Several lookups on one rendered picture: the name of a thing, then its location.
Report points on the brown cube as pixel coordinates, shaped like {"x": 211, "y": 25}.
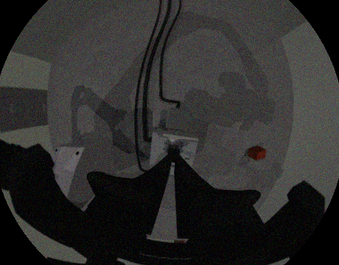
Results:
{"x": 257, "y": 152}

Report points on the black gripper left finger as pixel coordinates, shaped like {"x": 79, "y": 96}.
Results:
{"x": 143, "y": 193}

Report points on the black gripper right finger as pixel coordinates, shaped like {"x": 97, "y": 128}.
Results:
{"x": 195, "y": 198}

